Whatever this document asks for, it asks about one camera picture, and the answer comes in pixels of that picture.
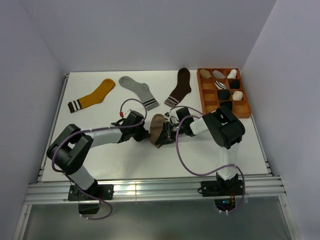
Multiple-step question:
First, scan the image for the brown sock with pink stripes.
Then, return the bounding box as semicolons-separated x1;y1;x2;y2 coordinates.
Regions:
164;68;192;108

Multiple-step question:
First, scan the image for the rolled grey sock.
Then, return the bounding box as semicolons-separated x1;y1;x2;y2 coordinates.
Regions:
212;70;225;79

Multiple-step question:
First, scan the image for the tan sock with maroon cuff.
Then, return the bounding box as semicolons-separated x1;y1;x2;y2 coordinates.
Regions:
148;113;166;149

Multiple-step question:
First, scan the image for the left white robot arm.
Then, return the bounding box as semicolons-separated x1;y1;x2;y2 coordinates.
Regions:
46;110;151;200

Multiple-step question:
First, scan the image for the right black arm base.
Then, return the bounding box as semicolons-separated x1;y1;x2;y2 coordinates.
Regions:
197;175;244;212

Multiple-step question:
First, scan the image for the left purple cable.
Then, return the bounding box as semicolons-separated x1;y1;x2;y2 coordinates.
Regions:
51;98;148;221

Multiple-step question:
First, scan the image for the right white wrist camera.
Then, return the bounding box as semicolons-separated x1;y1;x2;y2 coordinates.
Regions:
164;110;172;122

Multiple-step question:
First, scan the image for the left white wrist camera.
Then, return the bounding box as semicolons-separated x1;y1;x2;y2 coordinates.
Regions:
119;109;133;118

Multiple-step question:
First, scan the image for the plain black sock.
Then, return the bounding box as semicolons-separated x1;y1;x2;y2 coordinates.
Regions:
217;89;231;101

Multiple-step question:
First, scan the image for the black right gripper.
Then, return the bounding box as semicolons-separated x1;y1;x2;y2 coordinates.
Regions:
155;121;185;146

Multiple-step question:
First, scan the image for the rolled white sock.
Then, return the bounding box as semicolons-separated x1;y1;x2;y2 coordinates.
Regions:
227;69;238;79

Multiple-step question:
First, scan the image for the purple cable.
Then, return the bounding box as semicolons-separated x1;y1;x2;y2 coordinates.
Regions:
166;105;246;215
51;98;148;221

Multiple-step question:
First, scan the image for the rolled cream sock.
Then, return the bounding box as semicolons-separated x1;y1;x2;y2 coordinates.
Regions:
232;90;244;101

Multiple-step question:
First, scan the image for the orange wooden compartment tray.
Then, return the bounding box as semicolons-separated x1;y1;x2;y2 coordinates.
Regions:
196;68;252;119

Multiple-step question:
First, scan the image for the mustard yellow sock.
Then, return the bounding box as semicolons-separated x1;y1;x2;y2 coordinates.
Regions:
67;78;116;114

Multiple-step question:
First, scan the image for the grey sock with black stripes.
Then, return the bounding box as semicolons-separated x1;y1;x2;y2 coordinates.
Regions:
118;76;160;111

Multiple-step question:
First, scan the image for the rolled beige sock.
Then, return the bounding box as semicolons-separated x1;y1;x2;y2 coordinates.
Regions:
199;69;212;79

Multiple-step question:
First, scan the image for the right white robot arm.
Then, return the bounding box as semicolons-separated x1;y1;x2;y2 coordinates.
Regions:
155;106;246;195

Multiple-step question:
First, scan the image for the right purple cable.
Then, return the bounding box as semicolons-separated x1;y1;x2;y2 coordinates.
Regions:
166;105;246;215

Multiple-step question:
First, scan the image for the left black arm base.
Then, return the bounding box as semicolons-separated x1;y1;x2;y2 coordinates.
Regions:
67;184;114;220

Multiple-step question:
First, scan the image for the rolled black sock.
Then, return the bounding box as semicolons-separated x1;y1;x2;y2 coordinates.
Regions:
228;79;241;89

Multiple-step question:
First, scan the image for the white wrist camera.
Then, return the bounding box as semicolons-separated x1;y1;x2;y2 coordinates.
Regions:
119;109;133;118
164;110;172;122

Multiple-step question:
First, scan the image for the aluminium frame rail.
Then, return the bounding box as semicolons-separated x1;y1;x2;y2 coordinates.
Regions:
23;175;286;205

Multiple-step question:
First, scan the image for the rolled striped sock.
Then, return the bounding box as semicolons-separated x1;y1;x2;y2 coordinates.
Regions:
214;80;227;90

